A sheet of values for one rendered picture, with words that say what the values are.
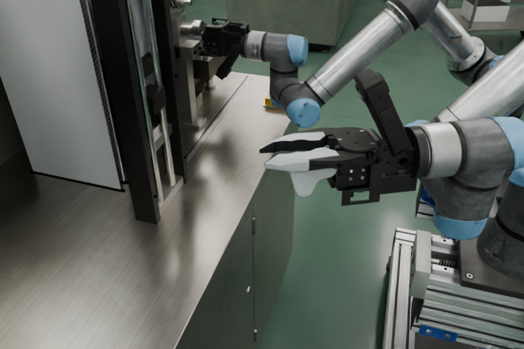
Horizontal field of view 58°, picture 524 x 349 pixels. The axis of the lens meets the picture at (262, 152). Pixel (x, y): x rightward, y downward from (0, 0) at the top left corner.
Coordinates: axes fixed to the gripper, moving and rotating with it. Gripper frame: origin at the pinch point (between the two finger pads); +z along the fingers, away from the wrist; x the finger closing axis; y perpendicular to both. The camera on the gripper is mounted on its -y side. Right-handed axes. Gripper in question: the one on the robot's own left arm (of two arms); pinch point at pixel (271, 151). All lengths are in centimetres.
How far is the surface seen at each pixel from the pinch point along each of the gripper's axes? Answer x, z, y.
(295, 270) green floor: 102, -27, 111
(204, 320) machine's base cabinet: 18, 11, 47
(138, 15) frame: 34.8, 17.7, -11.8
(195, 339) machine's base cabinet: 14, 13, 47
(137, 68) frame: 29.7, 18.6, -3.7
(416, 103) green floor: 234, -143, 93
